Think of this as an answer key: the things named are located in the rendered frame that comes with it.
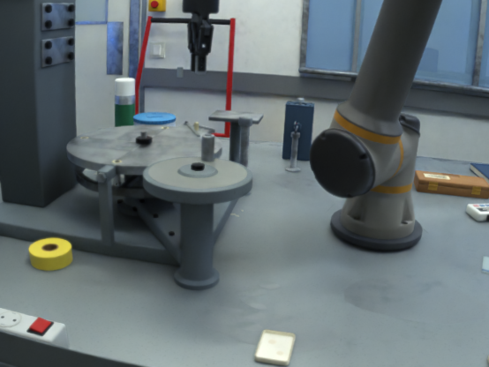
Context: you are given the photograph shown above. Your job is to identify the blue metal wall panel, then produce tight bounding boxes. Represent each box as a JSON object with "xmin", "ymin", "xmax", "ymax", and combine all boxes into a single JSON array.
[{"xmin": 105, "ymin": 21, "xmax": 124, "ymax": 76}]

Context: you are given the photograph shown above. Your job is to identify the white calculator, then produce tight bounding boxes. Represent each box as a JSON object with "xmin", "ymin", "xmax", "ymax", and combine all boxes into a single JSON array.
[{"xmin": 465, "ymin": 202, "xmax": 489, "ymax": 223}]

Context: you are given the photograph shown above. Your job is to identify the grey gauge post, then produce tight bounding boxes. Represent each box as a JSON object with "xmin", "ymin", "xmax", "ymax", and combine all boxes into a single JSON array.
[{"xmin": 285, "ymin": 120, "xmax": 304, "ymax": 173}]

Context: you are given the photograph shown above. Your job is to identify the dark blue canister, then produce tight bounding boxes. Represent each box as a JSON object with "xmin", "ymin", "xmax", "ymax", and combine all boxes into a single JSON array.
[{"xmin": 282, "ymin": 97, "xmax": 315, "ymax": 161}]

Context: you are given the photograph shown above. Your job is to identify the grey press body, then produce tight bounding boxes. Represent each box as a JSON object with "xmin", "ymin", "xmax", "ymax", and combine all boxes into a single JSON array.
[{"xmin": 0, "ymin": 0, "xmax": 245, "ymax": 291}]

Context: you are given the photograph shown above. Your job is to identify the red frame with black bar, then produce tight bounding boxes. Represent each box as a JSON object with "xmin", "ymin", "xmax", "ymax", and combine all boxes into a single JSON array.
[{"xmin": 134, "ymin": 16, "xmax": 237, "ymax": 139}]

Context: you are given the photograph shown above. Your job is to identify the brown case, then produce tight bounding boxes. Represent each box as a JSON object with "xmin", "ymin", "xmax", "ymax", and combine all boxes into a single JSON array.
[{"xmin": 413, "ymin": 169, "xmax": 489, "ymax": 199}]

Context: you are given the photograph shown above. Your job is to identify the cream rectangular tray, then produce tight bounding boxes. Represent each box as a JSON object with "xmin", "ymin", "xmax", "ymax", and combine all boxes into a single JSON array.
[{"xmin": 254, "ymin": 328, "xmax": 297, "ymax": 367}]

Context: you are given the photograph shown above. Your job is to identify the window with grey frame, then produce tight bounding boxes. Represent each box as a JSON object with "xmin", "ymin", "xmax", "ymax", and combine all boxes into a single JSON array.
[{"xmin": 298, "ymin": 0, "xmax": 489, "ymax": 88}]

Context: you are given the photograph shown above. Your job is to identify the white power strip red switch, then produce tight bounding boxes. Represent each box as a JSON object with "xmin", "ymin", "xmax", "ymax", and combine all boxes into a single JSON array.
[{"xmin": 0, "ymin": 306, "xmax": 71, "ymax": 349}]

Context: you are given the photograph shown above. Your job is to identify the white wall switch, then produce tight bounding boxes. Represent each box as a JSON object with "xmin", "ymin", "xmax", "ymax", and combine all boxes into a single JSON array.
[{"xmin": 148, "ymin": 41, "xmax": 167, "ymax": 60}]

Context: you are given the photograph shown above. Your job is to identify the dark blue book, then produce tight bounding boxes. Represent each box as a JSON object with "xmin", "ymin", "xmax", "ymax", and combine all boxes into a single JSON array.
[{"xmin": 469, "ymin": 162, "xmax": 489, "ymax": 181}]

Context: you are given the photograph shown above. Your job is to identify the grey cylinder handle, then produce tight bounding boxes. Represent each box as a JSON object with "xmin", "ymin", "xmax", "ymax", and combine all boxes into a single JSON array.
[{"xmin": 200, "ymin": 133, "xmax": 216, "ymax": 162}]

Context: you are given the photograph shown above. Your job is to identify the grey plate on post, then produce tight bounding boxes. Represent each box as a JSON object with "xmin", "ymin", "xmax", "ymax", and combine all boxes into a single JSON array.
[{"xmin": 208, "ymin": 109, "xmax": 265, "ymax": 168}]

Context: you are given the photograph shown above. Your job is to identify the green spray can white cap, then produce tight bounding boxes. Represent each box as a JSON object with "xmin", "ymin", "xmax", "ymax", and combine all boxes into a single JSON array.
[{"xmin": 114, "ymin": 77, "xmax": 137, "ymax": 127}]

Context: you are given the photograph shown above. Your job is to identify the grey round handwheel disc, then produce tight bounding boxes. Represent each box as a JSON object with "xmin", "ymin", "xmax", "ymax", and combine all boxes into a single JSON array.
[{"xmin": 142, "ymin": 156, "xmax": 253, "ymax": 209}]

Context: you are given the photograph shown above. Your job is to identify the yellow tape roll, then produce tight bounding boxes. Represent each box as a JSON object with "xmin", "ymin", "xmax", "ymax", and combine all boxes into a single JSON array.
[{"xmin": 27, "ymin": 236, "xmax": 74, "ymax": 272}]

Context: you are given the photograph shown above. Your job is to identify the silver wrench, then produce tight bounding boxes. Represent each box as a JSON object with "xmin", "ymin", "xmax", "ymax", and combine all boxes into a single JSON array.
[{"xmin": 184, "ymin": 120, "xmax": 215, "ymax": 138}]

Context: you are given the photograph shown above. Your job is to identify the blue metal upright strip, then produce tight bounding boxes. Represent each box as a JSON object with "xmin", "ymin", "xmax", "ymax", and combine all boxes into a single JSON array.
[{"xmin": 128, "ymin": 0, "xmax": 141, "ymax": 79}]

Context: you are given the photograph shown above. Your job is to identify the white tub with blue lid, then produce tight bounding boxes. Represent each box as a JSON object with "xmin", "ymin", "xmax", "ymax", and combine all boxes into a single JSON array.
[{"xmin": 132, "ymin": 111, "xmax": 177, "ymax": 130}]

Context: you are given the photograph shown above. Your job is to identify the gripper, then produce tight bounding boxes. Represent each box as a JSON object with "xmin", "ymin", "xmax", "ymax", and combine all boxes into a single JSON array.
[{"xmin": 182, "ymin": 0, "xmax": 221, "ymax": 73}]

